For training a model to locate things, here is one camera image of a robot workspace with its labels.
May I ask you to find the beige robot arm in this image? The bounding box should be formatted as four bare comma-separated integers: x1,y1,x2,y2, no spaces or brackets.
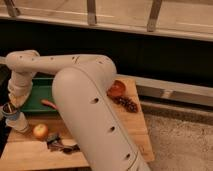
5,50,151,171

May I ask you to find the wooden table board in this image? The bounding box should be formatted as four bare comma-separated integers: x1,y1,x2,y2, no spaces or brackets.
0,77,155,171

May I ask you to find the metal rail bracket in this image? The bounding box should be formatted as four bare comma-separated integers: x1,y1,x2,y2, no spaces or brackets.
147,0,163,32
87,0,97,26
4,0,20,17

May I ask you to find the metal rail bracket middle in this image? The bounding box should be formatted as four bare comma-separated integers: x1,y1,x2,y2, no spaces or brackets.
87,0,97,26

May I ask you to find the green tray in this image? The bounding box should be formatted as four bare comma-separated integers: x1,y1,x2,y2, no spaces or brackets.
21,77,56,114

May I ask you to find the red chili pepper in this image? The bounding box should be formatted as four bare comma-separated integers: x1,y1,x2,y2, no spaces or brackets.
41,99,58,110

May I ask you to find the red apple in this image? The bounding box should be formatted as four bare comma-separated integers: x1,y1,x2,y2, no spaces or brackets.
33,124,49,140

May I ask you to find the metal rail bracket left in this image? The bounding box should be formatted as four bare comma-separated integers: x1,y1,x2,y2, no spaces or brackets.
4,0,20,17

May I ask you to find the blue cup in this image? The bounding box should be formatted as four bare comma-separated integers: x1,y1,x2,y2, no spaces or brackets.
2,102,20,121

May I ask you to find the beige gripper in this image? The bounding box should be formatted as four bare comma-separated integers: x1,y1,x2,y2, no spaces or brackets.
8,71,34,108

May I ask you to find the brown pine cone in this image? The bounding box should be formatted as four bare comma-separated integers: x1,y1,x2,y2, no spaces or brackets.
113,96,138,113

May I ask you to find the metal rail bracket right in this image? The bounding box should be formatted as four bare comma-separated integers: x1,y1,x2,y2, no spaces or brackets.
147,0,163,32

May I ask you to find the white cup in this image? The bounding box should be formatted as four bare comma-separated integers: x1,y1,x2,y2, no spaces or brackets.
6,113,29,133

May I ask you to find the orange bowl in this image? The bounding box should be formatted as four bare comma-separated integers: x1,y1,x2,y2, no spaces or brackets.
107,80,126,97

